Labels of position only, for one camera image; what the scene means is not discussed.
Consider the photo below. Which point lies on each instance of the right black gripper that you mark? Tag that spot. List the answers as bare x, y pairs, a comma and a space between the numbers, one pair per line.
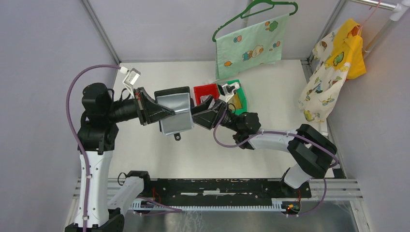
207, 118

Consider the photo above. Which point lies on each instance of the gold card stack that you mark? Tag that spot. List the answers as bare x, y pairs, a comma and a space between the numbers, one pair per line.
235, 102

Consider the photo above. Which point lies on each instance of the white printed garment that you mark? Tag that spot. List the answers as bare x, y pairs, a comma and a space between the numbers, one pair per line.
319, 97

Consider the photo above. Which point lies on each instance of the yellow garment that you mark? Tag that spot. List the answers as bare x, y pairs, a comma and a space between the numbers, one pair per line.
347, 54

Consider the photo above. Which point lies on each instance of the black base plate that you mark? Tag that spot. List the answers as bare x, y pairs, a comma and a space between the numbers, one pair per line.
222, 192

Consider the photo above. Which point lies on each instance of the light green printed cloth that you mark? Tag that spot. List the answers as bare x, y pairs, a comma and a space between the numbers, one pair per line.
261, 43

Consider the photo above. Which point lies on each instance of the red plastic bin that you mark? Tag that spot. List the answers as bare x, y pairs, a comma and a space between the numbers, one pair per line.
205, 90

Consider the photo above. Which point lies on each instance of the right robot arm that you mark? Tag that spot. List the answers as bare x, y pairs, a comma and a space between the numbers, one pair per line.
313, 153

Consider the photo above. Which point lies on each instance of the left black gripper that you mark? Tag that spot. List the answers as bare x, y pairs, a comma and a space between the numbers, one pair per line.
157, 111

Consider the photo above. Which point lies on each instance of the green plastic bin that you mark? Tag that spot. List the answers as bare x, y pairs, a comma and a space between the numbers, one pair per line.
241, 94

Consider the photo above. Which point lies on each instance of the metal hanging rail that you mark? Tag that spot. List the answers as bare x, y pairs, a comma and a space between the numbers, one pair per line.
379, 21

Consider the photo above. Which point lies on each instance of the black leather card holder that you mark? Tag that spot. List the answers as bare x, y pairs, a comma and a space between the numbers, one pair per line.
179, 100

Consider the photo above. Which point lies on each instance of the green clothes hanger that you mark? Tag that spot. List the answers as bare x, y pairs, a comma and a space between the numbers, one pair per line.
247, 12

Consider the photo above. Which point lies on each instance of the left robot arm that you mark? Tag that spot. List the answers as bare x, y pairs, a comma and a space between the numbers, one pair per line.
96, 143

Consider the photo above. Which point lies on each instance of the white slotted cable duct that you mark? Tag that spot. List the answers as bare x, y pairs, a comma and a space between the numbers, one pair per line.
274, 206

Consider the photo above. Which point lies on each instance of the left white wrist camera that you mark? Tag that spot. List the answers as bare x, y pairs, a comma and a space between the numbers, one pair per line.
131, 76

